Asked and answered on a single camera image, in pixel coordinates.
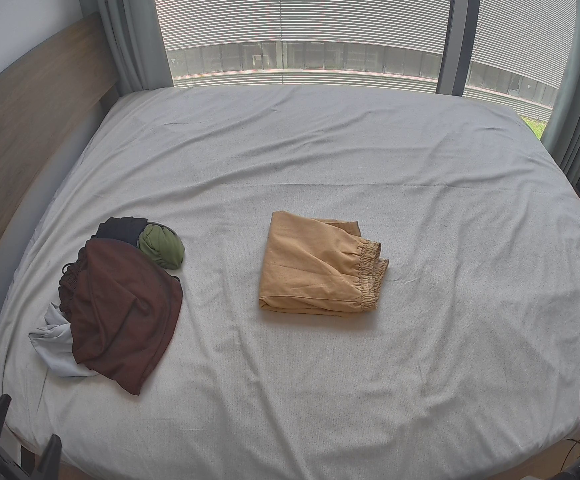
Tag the bed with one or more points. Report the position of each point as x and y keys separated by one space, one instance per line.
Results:
x=290 y=158

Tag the pale grey garment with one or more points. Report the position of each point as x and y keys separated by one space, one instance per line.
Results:
x=55 y=345

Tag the brown shorts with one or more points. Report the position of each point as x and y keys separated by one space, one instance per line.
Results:
x=120 y=308

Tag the black garment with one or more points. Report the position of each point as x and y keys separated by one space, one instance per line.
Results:
x=117 y=229

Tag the green garment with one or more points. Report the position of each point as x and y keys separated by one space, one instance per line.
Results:
x=162 y=245

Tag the tan shorts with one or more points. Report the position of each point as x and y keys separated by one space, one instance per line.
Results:
x=310 y=268

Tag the window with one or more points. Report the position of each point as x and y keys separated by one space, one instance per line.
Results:
x=300 y=13

